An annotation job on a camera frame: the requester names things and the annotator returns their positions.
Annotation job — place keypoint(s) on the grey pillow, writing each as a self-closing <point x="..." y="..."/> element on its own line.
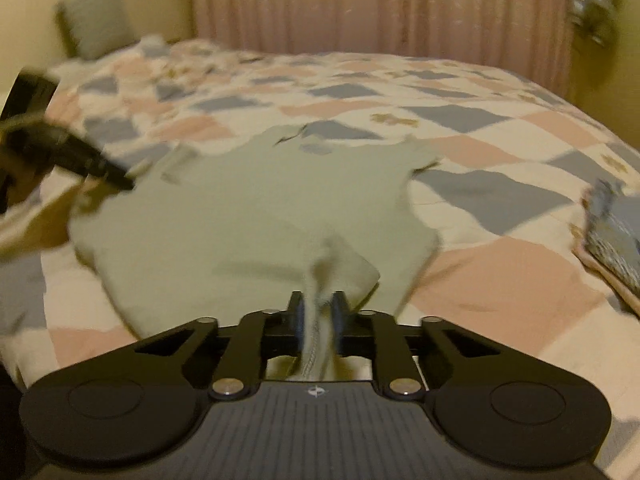
<point x="95" y="22"/>

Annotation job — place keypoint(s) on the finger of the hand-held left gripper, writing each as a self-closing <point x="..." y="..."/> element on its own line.
<point x="95" y="160"/>

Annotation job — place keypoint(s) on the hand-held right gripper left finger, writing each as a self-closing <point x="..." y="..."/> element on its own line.
<point x="299" y="317"/>

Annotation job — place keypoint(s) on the blue animal print garment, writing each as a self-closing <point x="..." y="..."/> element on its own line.
<point x="615" y="240"/>

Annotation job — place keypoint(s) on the pink curtain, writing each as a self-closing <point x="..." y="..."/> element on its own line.
<point x="375" y="10"/>

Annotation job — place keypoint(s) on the silver wrapped bundle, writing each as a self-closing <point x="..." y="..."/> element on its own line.
<point x="592" y="0"/>

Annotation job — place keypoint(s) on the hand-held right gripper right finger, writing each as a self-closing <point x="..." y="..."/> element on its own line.
<point x="339" y="320"/>

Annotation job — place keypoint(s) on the pale green garment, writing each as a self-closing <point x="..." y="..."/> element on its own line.
<point x="225" y="210"/>

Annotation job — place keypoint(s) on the checkered bear print quilt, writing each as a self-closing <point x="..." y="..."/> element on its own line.
<point x="500" y="280"/>

